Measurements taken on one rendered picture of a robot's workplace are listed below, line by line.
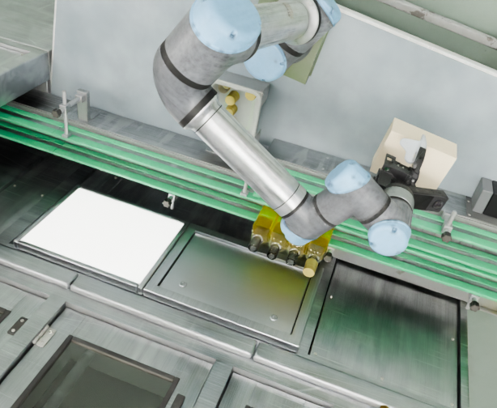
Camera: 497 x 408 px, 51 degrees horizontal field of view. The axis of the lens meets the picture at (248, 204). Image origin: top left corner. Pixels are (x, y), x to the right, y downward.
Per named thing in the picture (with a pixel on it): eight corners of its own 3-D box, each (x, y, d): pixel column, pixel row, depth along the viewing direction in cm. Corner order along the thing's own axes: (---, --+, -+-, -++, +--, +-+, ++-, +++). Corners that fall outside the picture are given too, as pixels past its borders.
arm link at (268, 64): (247, 44, 141) (228, 60, 131) (281, 9, 133) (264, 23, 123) (278, 77, 143) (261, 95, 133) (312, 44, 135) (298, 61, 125)
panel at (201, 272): (78, 190, 184) (13, 248, 158) (77, 183, 183) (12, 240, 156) (322, 274, 169) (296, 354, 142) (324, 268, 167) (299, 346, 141)
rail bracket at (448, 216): (439, 214, 156) (437, 240, 145) (448, 194, 151) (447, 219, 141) (452, 218, 155) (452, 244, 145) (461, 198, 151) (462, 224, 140)
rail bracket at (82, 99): (88, 114, 190) (50, 141, 172) (87, 70, 180) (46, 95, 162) (99, 118, 189) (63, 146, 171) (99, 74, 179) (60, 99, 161)
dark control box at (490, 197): (470, 196, 163) (471, 210, 156) (482, 176, 158) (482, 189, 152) (497, 204, 162) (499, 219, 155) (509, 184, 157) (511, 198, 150)
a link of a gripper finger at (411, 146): (409, 121, 118) (395, 154, 115) (433, 131, 118) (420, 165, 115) (404, 127, 121) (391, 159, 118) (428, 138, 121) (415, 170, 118)
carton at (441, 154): (394, 117, 126) (391, 130, 120) (456, 144, 125) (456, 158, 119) (373, 156, 134) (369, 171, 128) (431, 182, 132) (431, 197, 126)
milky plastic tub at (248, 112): (211, 129, 180) (201, 141, 173) (218, 68, 167) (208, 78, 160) (258, 144, 177) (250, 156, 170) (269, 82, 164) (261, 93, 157)
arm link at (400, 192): (419, 205, 103) (401, 234, 108) (421, 193, 107) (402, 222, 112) (384, 189, 104) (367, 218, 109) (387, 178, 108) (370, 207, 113)
